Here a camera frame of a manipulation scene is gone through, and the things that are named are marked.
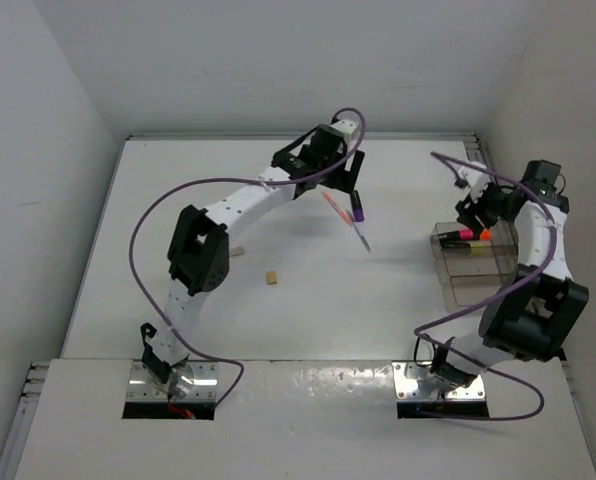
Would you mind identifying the orange black highlighter marker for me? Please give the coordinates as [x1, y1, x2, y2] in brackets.
[478, 230, 492, 241]

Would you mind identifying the purple black highlighter marker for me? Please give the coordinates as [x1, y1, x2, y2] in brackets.
[350, 190, 365, 222]

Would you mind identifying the yellow black highlighter marker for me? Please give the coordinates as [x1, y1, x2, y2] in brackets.
[440, 241, 487, 250]

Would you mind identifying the pink black highlighter marker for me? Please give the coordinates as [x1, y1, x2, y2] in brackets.
[438, 229, 474, 242]

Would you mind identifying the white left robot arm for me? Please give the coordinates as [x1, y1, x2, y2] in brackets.
[141, 119, 364, 384]

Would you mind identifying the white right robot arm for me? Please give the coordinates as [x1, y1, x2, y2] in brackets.
[429, 154, 589, 387]

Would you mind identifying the orange double-ended pen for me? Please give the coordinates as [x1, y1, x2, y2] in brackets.
[321, 192, 353, 227]

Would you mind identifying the purple double-ended pen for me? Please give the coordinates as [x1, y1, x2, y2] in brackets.
[345, 210, 372, 254]

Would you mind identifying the clear plastic organizer tray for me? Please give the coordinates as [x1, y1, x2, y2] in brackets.
[429, 221, 517, 313]

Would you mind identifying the grey white eraser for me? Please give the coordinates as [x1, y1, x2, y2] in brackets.
[229, 247, 245, 257]

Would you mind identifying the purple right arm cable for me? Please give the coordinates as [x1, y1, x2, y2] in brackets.
[413, 151, 559, 421]

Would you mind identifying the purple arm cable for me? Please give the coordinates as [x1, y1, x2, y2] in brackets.
[127, 106, 368, 407]
[413, 151, 559, 421]

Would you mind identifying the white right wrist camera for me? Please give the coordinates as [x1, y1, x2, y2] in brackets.
[455, 162, 491, 201]

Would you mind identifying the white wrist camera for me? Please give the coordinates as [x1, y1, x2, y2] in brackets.
[331, 118, 360, 147]
[455, 162, 491, 201]

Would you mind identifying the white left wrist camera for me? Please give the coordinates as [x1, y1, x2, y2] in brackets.
[331, 118, 360, 147]

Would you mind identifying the aluminium frame rail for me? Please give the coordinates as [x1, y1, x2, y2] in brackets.
[126, 132, 478, 142]

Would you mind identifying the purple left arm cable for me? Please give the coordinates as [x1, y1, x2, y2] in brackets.
[127, 106, 368, 407]

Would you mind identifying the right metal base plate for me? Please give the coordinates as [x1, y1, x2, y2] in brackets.
[392, 360, 486, 403]

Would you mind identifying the metal base plate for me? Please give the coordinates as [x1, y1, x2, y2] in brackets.
[125, 361, 218, 403]
[392, 360, 486, 403]

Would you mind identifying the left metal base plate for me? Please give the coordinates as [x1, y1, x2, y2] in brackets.
[125, 361, 218, 403]

